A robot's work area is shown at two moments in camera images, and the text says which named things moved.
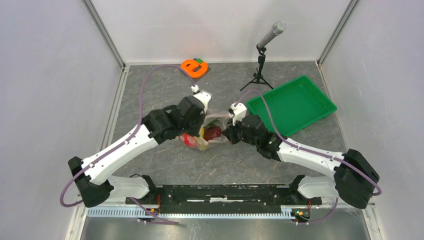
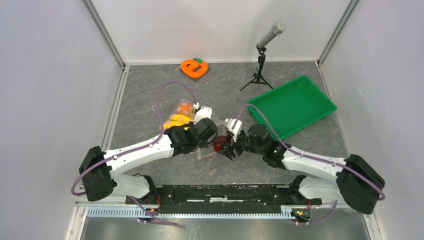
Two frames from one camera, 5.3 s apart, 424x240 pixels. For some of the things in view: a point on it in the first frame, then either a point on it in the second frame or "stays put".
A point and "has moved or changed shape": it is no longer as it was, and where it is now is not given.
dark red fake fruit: (212, 132) has moved or changed shape
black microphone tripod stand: (258, 77) stays put
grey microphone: (278, 28) stays put
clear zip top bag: (211, 132) has moved or changed shape
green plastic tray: (296, 104) stays put
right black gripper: (229, 132) → (229, 151)
